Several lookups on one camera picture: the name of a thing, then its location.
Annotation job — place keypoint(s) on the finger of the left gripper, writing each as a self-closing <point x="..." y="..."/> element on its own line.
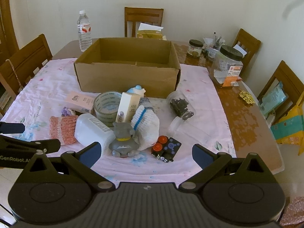
<point x="11" y="128"/>
<point x="47" y="146"/>

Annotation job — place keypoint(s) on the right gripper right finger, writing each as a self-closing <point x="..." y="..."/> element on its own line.
<point x="210" y="163"/>

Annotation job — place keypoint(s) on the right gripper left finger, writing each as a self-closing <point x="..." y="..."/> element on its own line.
<point x="80" y="164"/>

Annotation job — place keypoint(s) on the pink knitted cloth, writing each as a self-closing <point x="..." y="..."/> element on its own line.
<point x="63" y="129"/>

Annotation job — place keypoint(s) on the white plastic bottle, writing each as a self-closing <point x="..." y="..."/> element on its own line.
<point x="89" y="129"/>

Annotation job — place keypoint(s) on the grey elephant toy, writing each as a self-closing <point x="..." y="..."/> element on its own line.
<point x="123" y="146"/>

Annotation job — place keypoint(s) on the clear plastic jar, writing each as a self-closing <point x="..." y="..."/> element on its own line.
<point x="177" y="124"/>

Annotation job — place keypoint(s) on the pink carton box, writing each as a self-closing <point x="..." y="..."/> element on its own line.
<point x="79" y="102"/>

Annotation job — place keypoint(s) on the clear tape roll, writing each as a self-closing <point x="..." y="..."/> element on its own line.
<point x="106" y="106"/>

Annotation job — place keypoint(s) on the clear jar with black bits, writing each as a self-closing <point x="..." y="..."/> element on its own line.
<point x="180" y="105"/>

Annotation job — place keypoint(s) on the white blue-striped sock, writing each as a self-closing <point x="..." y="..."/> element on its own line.
<point x="146" y="125"/>

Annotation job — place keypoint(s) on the cream carton box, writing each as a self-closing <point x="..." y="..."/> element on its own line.
<point x="127" y="107"/>

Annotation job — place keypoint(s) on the pen holder clutter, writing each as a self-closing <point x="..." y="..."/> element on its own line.
<point x="212" y="45"/>

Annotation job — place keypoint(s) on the black toy with orange buttons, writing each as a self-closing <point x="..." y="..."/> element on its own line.
<point x="165" y="148"/>

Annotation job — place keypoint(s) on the wooden chair left side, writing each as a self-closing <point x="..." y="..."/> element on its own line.
<point x="20" y="68"/>

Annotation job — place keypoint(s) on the gold snowflake coaster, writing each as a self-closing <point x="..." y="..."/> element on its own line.
<point x="247" y="97"/>

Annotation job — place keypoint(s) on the yellow teal bag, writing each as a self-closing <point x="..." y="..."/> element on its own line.
<point x="289" y="129"/>

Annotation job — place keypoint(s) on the grey knitted sock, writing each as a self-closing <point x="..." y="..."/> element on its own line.
<point x="145" y="102"/>

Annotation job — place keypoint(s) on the blue white snowman doll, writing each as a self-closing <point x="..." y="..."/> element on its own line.
<point x="137" y="90"/>

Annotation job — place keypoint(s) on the teal packet on chair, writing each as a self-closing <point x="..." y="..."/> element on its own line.
<point x="270" y="101"/>

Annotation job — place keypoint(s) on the large clear black-lid jar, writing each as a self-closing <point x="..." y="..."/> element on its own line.
<point x="226" y="67"/>

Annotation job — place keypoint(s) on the open cardboard box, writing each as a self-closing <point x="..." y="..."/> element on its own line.
<point x="118" y="64"/>

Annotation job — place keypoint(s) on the wooden chair near right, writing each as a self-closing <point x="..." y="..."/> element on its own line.
<point x="291" y="86"/>

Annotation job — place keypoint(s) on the small black-lid jar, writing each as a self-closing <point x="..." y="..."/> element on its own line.
<point x="195" y="48"/>

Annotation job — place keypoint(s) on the clear water bottle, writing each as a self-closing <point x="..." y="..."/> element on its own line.
<point x="84" y="31"/>

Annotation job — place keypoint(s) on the wooden chair behind table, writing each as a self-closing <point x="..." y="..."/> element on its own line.
<point x="152" y="16"/>

